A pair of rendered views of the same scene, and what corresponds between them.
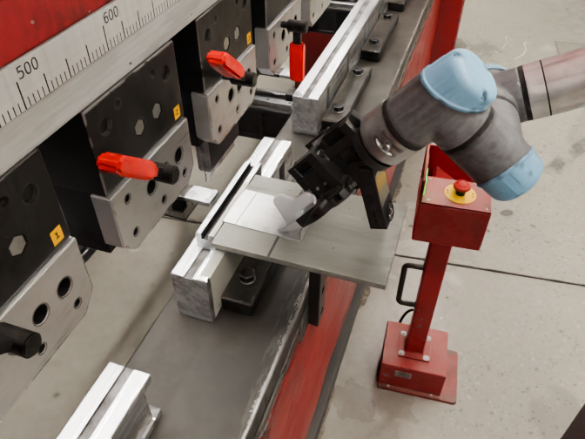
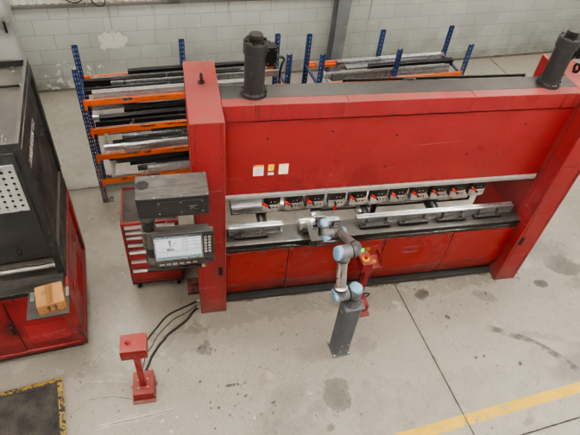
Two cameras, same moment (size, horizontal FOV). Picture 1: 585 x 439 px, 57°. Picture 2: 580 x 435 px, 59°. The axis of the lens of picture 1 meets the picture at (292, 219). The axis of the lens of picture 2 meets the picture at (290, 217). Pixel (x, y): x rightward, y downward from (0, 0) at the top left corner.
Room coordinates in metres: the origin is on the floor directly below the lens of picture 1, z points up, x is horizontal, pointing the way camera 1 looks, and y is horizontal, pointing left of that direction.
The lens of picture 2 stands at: (-1.46, -2.56, 4.41)
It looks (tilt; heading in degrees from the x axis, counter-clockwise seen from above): 45 degrees down; 55
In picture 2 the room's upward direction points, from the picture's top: 7 degrees clockwise
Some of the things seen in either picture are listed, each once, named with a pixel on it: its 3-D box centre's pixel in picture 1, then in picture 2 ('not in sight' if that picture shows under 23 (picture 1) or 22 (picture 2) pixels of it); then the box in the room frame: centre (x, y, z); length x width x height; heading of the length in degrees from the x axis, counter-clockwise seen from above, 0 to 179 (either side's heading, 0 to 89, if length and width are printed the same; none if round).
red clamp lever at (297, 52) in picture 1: (293, 50); not in sight; (0.80, 0.00, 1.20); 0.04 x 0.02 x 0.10; 71
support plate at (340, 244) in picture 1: (312, 226); (317, 230); (0.62, -0.03, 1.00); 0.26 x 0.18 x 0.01; 71
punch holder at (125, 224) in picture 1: (114, 143); (293, 199); (0.46, 0.18, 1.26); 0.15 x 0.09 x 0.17; 161
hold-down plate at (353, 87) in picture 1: (347, 96); (374, 224); (1.22, -0.14, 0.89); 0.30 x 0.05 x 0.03; 161
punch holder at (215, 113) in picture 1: (202, 59); (314, 198); (0.65, 0.11, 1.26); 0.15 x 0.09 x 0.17; 161
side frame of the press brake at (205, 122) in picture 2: not in sight; (206, 201); (-0.20, 0.59, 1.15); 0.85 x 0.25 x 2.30; 71
